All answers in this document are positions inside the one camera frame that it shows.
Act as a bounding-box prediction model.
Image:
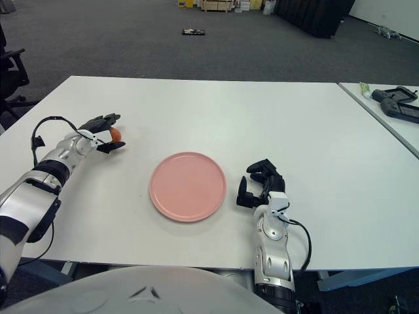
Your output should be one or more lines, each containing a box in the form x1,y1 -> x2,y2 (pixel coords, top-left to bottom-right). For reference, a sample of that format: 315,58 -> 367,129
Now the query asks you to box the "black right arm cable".
287,218 -> 312,272

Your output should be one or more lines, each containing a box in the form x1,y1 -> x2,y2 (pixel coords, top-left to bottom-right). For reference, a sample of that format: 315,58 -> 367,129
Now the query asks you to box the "black office chair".
0,22 -> 39,130

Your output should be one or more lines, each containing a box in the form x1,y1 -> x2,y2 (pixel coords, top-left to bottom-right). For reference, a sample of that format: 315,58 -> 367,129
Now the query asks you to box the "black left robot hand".
78,113 -> 127,154

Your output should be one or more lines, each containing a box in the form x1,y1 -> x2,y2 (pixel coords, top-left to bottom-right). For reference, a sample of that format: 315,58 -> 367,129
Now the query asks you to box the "black caster wheel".
391,294 -> 405,314

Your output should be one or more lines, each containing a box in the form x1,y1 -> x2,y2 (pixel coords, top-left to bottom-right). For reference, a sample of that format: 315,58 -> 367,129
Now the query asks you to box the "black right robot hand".
236,159 -> 286,209

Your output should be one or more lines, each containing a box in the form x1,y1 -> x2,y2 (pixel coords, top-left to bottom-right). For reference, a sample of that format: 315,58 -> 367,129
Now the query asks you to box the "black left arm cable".
31,116 -> 90,165

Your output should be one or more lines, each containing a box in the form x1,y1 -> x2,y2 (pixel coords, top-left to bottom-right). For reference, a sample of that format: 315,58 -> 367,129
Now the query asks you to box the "black partition cabinet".
274,0 -> 356,39

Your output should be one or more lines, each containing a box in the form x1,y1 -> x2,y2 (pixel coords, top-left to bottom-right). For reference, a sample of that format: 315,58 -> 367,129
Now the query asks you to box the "grey robot torso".
0,265 -> 286,314

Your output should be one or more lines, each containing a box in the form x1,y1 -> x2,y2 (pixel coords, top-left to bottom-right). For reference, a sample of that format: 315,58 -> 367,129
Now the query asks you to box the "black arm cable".
287,218 -> 312,272
31,116 -> 90,165

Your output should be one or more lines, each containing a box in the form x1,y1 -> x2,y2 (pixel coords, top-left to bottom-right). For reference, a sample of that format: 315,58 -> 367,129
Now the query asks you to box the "black handheld controller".
379,97 -> 419,124

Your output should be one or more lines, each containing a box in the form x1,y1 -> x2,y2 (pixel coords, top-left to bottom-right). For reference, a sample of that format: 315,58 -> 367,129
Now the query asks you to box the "blue grey table frame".
316,266 -> 419,292

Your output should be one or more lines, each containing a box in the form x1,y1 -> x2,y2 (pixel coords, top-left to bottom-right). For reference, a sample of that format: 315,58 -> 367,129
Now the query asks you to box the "wooden pallet crate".
200,0 -> 234,14

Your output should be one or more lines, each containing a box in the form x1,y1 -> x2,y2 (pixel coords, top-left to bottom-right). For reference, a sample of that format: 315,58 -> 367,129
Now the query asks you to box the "black controller with frame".
371,85 -> 419,102

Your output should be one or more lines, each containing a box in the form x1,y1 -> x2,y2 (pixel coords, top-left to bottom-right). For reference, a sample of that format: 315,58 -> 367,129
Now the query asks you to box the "small grey robot dog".
376,25 -> 403,40

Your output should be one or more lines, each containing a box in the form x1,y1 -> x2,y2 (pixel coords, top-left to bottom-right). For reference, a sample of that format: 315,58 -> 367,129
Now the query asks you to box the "pink round plate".
149,152 -> 228,224

